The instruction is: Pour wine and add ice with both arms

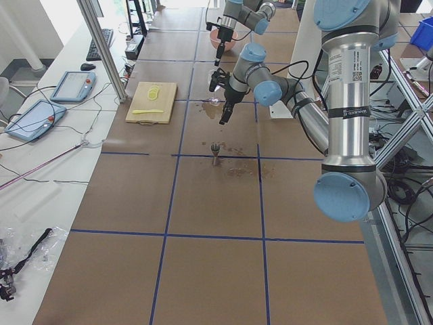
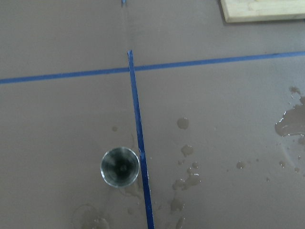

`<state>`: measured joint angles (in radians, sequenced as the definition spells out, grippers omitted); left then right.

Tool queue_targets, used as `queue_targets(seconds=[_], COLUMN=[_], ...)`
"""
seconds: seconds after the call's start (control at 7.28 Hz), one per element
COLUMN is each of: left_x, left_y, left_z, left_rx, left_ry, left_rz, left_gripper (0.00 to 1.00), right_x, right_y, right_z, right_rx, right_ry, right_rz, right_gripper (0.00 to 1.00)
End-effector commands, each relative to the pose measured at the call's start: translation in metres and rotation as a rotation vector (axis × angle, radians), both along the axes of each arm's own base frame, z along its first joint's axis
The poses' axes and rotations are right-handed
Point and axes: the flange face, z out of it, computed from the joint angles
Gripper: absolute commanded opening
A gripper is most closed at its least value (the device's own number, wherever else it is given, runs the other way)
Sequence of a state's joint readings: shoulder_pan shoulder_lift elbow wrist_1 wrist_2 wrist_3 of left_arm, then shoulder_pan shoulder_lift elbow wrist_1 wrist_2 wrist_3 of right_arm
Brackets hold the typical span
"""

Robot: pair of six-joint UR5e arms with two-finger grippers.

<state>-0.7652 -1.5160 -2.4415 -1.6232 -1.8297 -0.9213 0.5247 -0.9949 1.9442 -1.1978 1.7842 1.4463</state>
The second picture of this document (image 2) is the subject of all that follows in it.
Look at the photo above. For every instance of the steel double jigger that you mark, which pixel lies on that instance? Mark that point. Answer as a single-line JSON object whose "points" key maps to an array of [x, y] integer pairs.
{"points": [[120, 167]]}

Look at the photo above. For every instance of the bamboo cutting board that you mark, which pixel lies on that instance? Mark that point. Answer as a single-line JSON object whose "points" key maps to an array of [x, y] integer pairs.
{"points": [[262, 10]]}

